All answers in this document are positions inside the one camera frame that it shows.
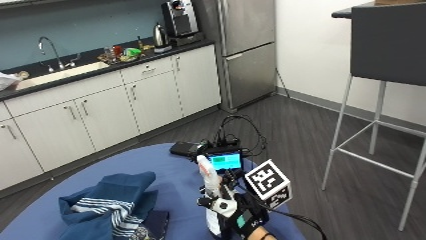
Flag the black glove cable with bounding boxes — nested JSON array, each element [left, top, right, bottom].
[[265, 205, 330, 240]]

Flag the white sink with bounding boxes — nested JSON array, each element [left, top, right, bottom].
[[15, 61, 111, 91]]

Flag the blue garment with white stripes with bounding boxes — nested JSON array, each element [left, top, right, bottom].
[[57, 171, 160, 240]]

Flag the white kitchen cabinets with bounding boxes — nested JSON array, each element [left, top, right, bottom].
[[0, 44, 223, 192]]

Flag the white marker cube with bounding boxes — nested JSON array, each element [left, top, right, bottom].
[[243, 158, 294, 211]]

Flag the blue tablecloth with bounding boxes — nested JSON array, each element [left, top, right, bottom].
[[0, 142, 309, 240]]

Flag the chrome faucet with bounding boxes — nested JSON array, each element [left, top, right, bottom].
[[36, 35, 83, 73]]

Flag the white round palm camera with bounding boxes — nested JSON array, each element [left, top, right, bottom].
[[212, 197, 237, 218]]

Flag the black countertop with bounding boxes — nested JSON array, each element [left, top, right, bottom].
[[0, 39, 217, 102]]

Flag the clear glass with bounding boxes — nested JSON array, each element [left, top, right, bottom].
[[103, 46, 117, 63]]

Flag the white bottle with red print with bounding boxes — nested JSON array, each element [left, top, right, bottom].
[[196, 154, 224, 236]]

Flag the black wall cable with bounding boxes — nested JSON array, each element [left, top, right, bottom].
[[274, 67, 292, 99]]

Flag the white crumpled bag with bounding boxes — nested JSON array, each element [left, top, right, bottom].
[[0, 71, 23, 92]]

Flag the black device with green screen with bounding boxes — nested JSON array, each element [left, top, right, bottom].
[[205, 147, 245, 173]]

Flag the grey bar stool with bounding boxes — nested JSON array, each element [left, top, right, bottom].
[[321, 1, 426, 233]]

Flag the stainless steel refrigerator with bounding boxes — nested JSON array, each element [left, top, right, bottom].
[[192, 0, 280, 113]]

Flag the dark high table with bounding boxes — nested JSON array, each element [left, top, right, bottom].
[[330, 0, 426, 20]]

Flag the black power bank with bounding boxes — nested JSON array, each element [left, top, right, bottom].
[[169, 141, 203, 157]]

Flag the green packet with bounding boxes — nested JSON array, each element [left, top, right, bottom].
[[123, 47, 144, 60]]

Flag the black looped cable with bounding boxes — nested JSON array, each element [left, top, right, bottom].
[[215, 114, 270, 158]]

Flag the dark patterned cloth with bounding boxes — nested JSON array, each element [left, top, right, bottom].
[[131, 209, 172, 240]]

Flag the steel electric kettle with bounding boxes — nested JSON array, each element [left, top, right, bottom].
[[152, 22, 175, 55]]

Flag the cardboard box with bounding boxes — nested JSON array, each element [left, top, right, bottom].
[[373, 0, 426, 7]]

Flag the black and silver coffee machine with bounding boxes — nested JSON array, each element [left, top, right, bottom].
[[160, 0, 205, 47]]

